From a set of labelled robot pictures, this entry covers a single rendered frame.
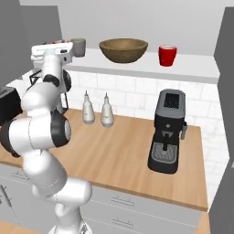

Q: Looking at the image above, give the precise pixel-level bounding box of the red cup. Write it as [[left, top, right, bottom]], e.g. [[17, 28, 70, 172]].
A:
[[157, 45, 178, 68]]

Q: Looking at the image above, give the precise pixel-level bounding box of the grey drawer front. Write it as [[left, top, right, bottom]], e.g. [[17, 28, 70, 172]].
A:
[[80, 209, 199, 234], [0, 164, 35, 185], [89, 185, 204, 229]]

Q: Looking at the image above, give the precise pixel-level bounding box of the white spray bottle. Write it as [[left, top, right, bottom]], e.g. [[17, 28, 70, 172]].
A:
[[81, 90, 96, 125], [101, 92, 115, 128]]

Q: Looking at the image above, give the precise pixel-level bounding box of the grey base cabinet door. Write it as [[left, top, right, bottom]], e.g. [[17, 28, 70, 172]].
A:
[[0, 176, 59, 234]]

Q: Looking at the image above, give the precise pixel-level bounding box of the white open wall cabinet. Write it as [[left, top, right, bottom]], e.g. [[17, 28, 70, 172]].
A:
[[17, 0, 228, 85]]

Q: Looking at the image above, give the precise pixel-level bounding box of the silver cabinet door handle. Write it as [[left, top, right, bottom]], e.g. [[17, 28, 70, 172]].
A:
[[0, 184, 15, 211]]

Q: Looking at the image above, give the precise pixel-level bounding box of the silver drawer handle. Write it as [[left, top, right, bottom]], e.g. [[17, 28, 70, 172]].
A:
[[111, 196, 135, 207], [10, 171, 30, 181], [111, 218, 135, 229]]

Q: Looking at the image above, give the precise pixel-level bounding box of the black toaster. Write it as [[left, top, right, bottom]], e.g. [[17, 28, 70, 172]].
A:
[[0, 86, 24, 124]]

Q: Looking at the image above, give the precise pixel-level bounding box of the brown wooden bowl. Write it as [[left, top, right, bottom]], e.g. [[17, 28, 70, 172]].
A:
[[98, 37, 149, 65]]

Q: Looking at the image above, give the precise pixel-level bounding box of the grey-green cup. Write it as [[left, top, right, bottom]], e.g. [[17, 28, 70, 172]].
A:
[[69, 37, 87, 59]]

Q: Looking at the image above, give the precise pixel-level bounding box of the grey tall cabinet panel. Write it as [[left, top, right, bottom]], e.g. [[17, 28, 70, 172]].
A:
[[208, 161, 234, 234]]

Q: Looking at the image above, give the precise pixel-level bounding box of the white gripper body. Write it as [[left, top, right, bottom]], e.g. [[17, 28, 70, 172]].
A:
[[30, 42, 75, 65]]

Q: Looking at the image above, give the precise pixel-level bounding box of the black wire stand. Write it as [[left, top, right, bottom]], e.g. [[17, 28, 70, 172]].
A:
[[28, 68, 73, 115]]

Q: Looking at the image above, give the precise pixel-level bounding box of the small red object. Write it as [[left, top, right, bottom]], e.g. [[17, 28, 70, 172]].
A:
[[52, 37, 71, 46]]

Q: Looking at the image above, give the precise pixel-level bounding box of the black coffee machine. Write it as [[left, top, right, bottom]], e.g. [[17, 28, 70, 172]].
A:
[[147, 88, 188, 175]]

